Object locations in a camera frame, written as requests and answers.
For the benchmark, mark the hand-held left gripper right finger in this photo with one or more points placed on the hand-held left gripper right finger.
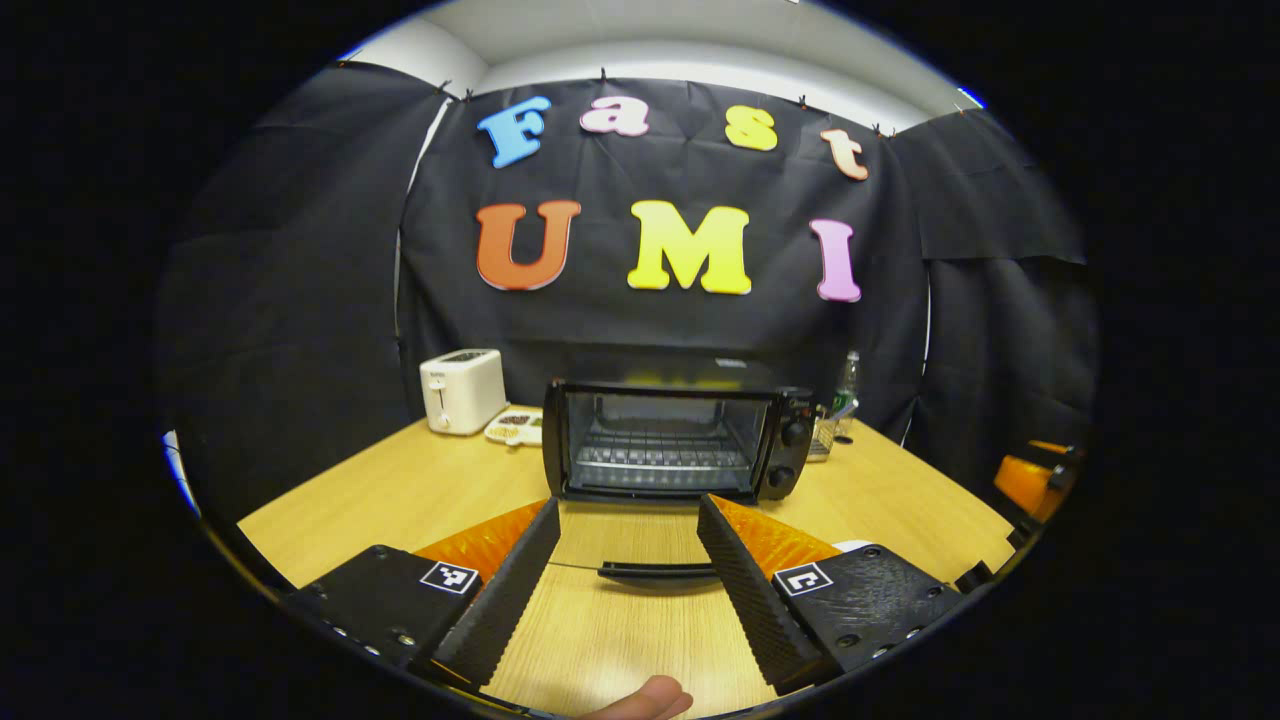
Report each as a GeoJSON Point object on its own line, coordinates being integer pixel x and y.
{"type": "Point", "coordinates": [745, 590]}

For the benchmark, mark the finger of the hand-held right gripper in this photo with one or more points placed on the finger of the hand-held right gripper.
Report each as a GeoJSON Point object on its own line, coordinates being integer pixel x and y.
{"type": "Point", "coordinates": [1025, 485]}

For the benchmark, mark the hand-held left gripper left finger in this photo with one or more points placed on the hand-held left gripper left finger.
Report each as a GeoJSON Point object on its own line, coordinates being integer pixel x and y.
{"type": "Point", "coordinates": [515, 590]}

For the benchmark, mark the black electric oven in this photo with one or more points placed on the black electric oven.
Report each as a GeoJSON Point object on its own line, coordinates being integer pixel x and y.
{"type": "Point", "coordinates": [790, 440]}

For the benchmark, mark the white square plate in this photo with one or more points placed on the white square plate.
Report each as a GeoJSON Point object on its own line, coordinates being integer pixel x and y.
{"type": "Point", "coordinates": [855, 545]}

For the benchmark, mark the white divided snack tray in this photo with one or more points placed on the white divided snack tray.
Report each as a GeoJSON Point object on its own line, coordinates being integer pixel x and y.
{"type": "Point", "coordinates": [515, 428]}

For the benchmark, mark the clear plastic water bottle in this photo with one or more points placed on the clear plastic water bottle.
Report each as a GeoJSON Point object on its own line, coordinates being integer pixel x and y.
{"type": "Point", "coordinates": [848, 385]}

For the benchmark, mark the white toaster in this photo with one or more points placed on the white toaster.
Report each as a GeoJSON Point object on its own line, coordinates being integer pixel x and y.
{"type": "Point", "coordinates": [462, 392]}

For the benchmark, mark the black backdrop cloth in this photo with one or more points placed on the black backdrop cloth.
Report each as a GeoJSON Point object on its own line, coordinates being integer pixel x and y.
{"type": "Point", "coordinates": [650, 330]}

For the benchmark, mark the small ceiling light panel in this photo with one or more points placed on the small ceiling light panel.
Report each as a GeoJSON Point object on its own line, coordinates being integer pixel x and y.
{"type": "Point", "coordinates": [972, 98]}

